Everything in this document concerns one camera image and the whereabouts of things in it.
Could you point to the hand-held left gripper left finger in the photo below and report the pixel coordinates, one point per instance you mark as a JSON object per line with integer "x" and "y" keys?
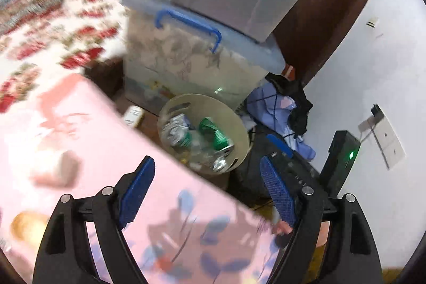
{"x": 138, "y": 191}

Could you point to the pink printed bed sheet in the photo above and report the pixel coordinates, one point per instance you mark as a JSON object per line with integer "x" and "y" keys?
{"x": 83, "y": 144}

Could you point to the small white wall socket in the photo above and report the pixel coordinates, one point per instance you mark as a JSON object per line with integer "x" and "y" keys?
{"x": 372, "y": 22}

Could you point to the crushed green can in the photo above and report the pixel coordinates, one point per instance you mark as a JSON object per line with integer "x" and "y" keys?
{"x": 216, "y": 137}

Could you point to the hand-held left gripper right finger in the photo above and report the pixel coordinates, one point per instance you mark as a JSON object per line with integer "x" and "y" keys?
{"x": 279, "y": 194}

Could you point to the white red floral blanket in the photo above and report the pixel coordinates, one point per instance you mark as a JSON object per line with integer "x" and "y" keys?
{"x": 66, "y": 34}

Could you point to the beige round waste basket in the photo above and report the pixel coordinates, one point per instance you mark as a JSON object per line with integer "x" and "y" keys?
{"x": 233, "y": 124}

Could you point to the storage box with blue lid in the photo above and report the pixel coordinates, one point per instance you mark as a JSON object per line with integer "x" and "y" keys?
{"x": 186, "y": 64}

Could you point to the crushed silver can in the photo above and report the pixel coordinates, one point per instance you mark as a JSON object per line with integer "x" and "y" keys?
{"x": 223, "y": 161}

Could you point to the crumpled green white can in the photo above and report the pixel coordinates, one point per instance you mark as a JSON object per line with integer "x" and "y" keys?
{"x": 174, "y": 132}

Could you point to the black wall plug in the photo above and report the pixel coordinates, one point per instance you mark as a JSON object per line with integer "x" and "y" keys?
{"x": 377, "y": 110}

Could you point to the blue cloth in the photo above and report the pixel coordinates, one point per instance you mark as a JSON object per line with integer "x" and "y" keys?
{"x": 266, "y": 104}

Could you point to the orange plastic wrapper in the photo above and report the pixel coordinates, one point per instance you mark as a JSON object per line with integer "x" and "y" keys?
{"x": 28, "y": 225}

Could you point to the patterned woven pillow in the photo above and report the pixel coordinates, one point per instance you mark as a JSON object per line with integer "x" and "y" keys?
{"x": 30, "y": 1}

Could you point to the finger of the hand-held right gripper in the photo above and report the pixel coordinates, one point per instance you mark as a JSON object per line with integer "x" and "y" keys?
{"x": 280, "y": 145}
{"x": 299, "y": 174}

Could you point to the white wall socket plate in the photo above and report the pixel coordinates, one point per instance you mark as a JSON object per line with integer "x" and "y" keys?
{"x": 389, "y": 141}

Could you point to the black cloth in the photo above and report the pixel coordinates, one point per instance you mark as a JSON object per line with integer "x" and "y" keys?
{"x": 296, "y": 97}

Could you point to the small red white box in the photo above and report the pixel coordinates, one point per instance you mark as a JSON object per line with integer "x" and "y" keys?
{"x": 288, "y": 71}

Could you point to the black box with green light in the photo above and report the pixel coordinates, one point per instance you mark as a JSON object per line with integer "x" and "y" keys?
{"x": 342, "y": 164}

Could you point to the dark wooden door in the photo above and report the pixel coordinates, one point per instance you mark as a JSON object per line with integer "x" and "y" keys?
{"x": 339, "y": 4}

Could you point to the black bag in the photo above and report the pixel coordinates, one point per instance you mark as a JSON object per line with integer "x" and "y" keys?
{"x": 249, "y": 171}

